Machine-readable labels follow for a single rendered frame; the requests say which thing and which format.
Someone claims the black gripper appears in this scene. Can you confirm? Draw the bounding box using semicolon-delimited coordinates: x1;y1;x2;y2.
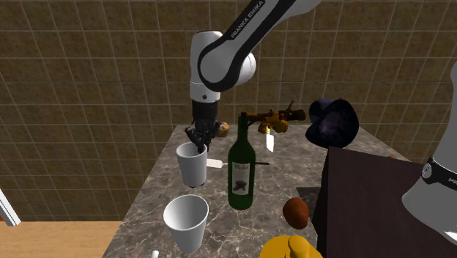
184;99;223;153

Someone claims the small brown lumpy thing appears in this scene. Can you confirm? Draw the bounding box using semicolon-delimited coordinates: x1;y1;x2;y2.
215;121;231;139

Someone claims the white paper cup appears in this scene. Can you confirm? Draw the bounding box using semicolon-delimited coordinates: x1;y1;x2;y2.
163;193;210;254
175;141;209;189

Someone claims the green wine bottle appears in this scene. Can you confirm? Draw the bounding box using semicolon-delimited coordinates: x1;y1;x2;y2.
227;111;257;211

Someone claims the white blade knife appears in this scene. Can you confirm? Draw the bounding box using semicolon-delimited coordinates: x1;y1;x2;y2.
265;128;275;153

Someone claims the orange brown toy gun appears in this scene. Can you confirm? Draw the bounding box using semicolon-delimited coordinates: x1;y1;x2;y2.
244;100;308;135

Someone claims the brown round potato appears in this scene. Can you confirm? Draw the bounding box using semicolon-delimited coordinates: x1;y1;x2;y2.
281;196;311;230

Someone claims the dark blue crumpled hat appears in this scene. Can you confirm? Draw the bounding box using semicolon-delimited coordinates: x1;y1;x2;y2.
305;97;360;150

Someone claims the yellow rounded figure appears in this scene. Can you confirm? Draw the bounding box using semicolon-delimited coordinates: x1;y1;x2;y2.
259;234;324;258

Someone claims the dark robot stand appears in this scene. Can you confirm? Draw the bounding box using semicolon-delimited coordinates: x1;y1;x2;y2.
311;146;457;258

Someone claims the white spatula black handle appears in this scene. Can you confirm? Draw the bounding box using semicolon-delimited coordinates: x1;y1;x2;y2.
206;158;270;169

